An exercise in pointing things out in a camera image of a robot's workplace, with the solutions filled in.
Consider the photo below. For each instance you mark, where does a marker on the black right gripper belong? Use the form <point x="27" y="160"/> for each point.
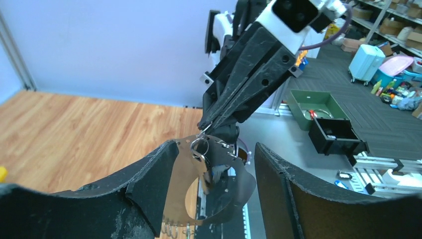
<point x="250" y="82"/>

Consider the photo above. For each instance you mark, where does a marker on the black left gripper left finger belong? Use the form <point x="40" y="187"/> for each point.
<point x="127" y="204"/>

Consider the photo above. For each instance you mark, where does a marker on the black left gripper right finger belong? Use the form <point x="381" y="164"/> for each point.
<point x="295" y="204"/>

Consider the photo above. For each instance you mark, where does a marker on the silver metal key holder plate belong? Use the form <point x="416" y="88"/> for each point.
<point x="223" y="158"/>

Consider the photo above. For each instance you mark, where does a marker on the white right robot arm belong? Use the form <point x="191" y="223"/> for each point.
<point x="228" y="34"/>

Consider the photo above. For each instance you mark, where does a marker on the green plastic tray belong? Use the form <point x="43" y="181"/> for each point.
<point x="305" y="106"/>

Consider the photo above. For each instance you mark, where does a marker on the black open box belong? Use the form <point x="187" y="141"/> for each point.
<point x="336" y="136"/>

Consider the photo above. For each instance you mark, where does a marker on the light blue suitcase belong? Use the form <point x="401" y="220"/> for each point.
<point x="365" y="63"/>

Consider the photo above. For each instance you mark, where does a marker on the pink plastic lid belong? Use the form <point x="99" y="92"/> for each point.
<point x="396" y="64"/>

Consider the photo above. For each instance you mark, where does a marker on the yellow plastic bin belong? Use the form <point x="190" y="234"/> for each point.
<point x="3" y="174"/>

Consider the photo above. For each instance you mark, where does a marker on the metal storage shelf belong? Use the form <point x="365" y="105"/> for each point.
<point x="396" y="21"/>

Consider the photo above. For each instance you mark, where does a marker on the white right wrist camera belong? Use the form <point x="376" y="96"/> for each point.
<point x="290" y="21"/>

